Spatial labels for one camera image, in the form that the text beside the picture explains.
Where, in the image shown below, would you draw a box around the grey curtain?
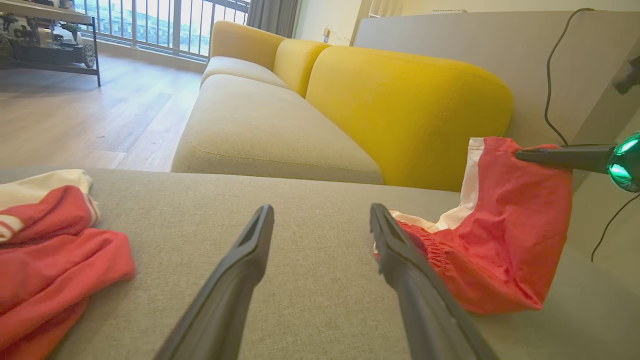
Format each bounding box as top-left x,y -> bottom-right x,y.
246,0 -> 301,39

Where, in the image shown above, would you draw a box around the red and white T-shirt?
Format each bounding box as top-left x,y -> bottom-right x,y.
0,169 -> 137,360

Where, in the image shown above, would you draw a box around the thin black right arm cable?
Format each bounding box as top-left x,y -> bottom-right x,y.
544,7 -> 597,146
591,194 -> 640,263

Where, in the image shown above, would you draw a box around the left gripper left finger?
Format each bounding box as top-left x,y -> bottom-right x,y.
154,204 -> 275,360

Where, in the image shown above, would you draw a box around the black frame shelf table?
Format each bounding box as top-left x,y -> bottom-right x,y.
0,0 -> 102,88

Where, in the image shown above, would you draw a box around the grey sofa seat cushion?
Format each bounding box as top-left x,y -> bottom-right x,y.
200,56 -> 289,90
171,74 -> 384,186

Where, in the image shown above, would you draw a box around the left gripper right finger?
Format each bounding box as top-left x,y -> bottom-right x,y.
369,202 -> 501,360

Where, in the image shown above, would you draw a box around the balcony railing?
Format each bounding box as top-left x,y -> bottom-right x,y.
74,0 -> 251,60

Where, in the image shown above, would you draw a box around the large grey sofa chaise seat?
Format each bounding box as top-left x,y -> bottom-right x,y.
0,167 -> 640,360

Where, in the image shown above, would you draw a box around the red shorts with white stripe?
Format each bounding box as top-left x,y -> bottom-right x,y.
374,136 -> 574,316

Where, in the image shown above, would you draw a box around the toy RC car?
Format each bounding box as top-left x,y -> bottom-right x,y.
0,14 -> 97,69

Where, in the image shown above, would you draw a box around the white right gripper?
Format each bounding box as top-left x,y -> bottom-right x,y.
515,131 -> 640,193

